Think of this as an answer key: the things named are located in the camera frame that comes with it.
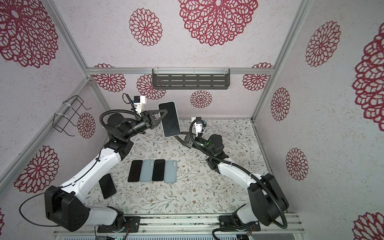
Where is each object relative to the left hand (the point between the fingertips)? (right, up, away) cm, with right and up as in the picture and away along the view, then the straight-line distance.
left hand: (168, 114), depth 62 cm
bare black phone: (-24, -33, +27) cm, 49 cm away
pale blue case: (-18, -31, +30) cm, 46 cm away
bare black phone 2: (-11, -31, +31) cm, 45 cm away
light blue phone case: (-3, -32, +30) cm, 44 cm away
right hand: (+2, -8, +3) cm, 8 cm away
